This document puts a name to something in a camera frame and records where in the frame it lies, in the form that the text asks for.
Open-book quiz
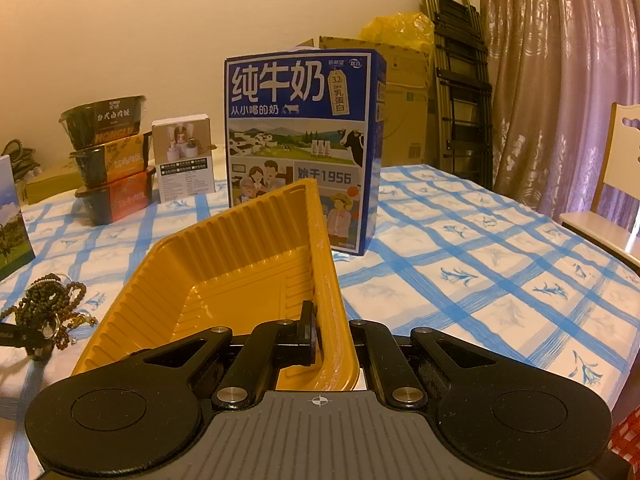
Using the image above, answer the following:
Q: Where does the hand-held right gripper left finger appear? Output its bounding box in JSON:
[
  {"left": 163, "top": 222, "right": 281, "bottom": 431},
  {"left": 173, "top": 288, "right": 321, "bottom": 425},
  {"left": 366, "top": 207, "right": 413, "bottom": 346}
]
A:
[{"left": 130, "top": 301, "right": 321, "bottom": 409}]

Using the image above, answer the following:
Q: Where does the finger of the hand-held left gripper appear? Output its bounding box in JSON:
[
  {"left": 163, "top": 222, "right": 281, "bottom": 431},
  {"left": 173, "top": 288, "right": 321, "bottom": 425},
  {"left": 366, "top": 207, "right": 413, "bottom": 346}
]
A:
[{"left": 0, "top": 324, "right": 52, "bottom": 360}]

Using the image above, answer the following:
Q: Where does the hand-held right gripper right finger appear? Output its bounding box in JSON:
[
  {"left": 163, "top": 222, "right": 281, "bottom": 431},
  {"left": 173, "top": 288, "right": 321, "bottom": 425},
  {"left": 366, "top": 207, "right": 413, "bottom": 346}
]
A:
[{"left": 348, "top": 319, "right": 502, "bottom": 407}]

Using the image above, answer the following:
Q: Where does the thin silver bangle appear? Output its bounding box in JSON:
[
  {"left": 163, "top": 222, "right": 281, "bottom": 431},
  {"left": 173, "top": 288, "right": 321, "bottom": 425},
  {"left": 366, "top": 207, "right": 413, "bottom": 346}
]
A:
[{"left": 41, "top": 317, "right": 66, "bottom": 343}]

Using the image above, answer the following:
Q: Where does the dark wooden bead bracelet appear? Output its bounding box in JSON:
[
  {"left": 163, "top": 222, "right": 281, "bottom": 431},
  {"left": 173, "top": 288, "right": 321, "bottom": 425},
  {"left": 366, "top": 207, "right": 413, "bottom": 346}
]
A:
[{"left": 19, "top": 272, "right": 87, "bottom": 328}]

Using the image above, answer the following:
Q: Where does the brown bead necklace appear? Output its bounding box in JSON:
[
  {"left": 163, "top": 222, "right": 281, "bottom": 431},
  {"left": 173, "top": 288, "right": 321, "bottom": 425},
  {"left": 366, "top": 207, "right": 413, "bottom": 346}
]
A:
[{"left": 50, "top": 307, "right": 101, "bottom": 351}]

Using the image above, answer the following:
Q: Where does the yellow ribbed plastic tray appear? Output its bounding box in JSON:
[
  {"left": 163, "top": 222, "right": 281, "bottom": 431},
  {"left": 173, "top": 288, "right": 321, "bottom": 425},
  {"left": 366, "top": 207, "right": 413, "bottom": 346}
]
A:
[{"left": 70, "top": 178, "right": 362, "bottom": 393}]

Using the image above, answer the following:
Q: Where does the landscape printed box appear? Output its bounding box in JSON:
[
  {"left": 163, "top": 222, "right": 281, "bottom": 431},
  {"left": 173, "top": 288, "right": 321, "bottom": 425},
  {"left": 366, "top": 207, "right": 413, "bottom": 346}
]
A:
[{"left": 0, "top": 155, "right": 37, "bottom": 281}]

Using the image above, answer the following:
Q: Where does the blue checked tablecloth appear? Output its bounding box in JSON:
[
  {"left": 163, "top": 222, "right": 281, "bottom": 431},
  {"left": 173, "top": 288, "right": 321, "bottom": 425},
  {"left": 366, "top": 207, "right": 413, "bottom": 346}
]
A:
[{"left": 0, "top": 162, "right": 640, "bottom": 480}]

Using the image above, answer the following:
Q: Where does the flat brown cardboard box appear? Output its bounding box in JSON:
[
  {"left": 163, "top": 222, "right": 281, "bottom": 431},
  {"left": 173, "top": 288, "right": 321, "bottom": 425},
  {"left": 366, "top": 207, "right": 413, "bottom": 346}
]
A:
[{"left": 25, "top": 160, "right": 85, "bottom": 206}]

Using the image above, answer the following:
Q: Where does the red label instant meal bowl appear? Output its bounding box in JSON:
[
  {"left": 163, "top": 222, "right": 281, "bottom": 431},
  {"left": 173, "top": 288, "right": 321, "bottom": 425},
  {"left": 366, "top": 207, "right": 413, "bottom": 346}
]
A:
[{"left": 75, "top": 169, "right": 157, "bottom": 225}]

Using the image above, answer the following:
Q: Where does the yellow label instant meal bowl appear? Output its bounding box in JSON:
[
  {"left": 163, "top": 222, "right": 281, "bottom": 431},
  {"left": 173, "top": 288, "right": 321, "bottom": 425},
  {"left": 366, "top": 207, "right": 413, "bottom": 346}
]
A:
[{"left": 69, "top": 132, "right": 153, "bottom": 186}]

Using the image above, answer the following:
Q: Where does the blue milk carton box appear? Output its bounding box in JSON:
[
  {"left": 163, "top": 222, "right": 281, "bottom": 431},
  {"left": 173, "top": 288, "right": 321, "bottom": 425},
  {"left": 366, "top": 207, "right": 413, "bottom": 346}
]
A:
[{"left": 223, "top": 48, "right": 388, "bottom": 255}]

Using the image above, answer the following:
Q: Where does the small white product box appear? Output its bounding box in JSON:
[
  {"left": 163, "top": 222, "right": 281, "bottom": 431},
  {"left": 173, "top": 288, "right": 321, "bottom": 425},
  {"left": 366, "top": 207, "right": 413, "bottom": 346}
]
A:
[{"left": 151, "top": 114, "right": 217, "bottom": 203}]

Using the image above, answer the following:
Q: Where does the black instant meal bowl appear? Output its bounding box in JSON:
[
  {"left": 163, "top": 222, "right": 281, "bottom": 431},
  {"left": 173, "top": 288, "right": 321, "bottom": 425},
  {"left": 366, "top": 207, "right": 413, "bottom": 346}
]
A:
[{"left": 59, "top": 94, "right": 149, "bottom": 151}]

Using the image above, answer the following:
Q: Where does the large brown cardboard box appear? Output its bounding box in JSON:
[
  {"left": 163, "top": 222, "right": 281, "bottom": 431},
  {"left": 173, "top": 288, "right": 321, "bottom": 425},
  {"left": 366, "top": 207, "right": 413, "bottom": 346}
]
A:
[{"left": 295, "top": 36, "right": 437, "bottom": 167}]

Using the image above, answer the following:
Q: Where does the folded black step ladder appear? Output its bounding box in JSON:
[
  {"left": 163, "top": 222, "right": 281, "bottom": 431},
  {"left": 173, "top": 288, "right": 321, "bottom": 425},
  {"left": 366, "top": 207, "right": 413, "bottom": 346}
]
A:
[{"left": 420, "top": 0, "right": 497, "bottom": 192}]

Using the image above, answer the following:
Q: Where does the red patterned cloth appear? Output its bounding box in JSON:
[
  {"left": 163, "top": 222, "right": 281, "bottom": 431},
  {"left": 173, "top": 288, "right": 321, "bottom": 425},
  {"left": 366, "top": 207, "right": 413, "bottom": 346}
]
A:
[{"left": 611, "top": 405, "right": 640, "bottom": 480}]

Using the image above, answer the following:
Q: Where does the cream wooden chair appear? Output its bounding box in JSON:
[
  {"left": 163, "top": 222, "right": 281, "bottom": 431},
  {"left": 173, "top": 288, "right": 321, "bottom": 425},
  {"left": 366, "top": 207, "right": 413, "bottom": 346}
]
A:
[{"left": 559, "top": 102, "right": 640, "bottom": 265}]

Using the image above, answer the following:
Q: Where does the yellow plastic bag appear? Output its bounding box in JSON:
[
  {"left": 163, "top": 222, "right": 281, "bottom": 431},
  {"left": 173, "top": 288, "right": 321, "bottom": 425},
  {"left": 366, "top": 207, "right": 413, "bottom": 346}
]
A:
[{"left": 359, "top": 11, "right": 435, "bottom": 55}]

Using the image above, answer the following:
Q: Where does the pink patterned curtain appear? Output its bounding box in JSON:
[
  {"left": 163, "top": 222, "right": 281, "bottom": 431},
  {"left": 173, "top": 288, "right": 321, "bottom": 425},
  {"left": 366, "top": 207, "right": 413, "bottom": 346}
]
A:
[{"left": 477, "top": 0, "right": 640, "bottom": 235}]

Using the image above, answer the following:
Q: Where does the dark coiled cord bundle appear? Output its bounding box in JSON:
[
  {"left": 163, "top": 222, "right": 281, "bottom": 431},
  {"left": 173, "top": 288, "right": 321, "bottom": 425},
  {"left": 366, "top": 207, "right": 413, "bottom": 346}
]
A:
[{"left": 0, "top": 139, "right": 40, "bottom": 181}]

